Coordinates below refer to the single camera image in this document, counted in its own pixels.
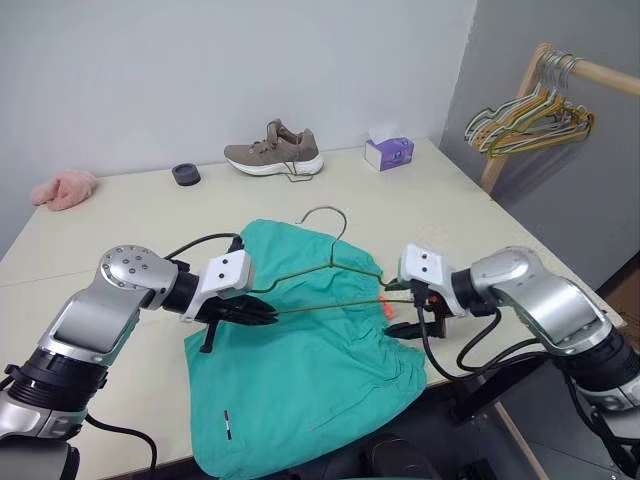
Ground white wire hanger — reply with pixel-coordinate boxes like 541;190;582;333
464;49;589;142

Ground black left shoulder cable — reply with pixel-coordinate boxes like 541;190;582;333
83;413;159;474

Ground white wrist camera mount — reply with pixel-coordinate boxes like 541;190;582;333
180;249;257;323
398;243;471;318

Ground wooden clothes rack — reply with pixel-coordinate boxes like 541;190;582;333
479;41;640;197

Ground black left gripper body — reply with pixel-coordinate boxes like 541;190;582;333
192;294;237;354

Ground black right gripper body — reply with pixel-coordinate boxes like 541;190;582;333
411;281;450;340

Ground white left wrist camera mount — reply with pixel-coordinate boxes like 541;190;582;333
180;249;257;323

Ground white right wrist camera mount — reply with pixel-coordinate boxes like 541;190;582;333
398;243;471;318

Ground green wire hanger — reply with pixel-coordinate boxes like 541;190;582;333
248;205;417;320
484;99;596;160

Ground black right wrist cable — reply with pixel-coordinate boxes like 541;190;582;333
413;287;547;387

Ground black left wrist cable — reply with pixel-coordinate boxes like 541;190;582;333
163;231;245;261

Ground green shorts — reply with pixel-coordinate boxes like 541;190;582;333
183;217;428;480

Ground black table leg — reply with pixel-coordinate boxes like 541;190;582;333
448;344;551;426

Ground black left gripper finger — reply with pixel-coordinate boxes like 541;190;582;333
219;310;280;325
224;295;278;313

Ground purple tissue box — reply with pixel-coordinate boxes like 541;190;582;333
363;126;416;174

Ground bunch of wire hangers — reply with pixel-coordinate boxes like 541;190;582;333
469;52;596;154

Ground dark rounded shape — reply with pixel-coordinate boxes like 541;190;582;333
357;433;431;480

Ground pink fluffy slipper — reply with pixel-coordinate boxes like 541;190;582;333
30;168;99;213

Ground round black container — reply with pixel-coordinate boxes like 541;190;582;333
171;162;203;189

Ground taupe sneaker with white sole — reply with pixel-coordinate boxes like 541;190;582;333
223;118;325;184

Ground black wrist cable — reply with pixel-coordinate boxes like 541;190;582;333
413;287;547;387
163;231;245;261

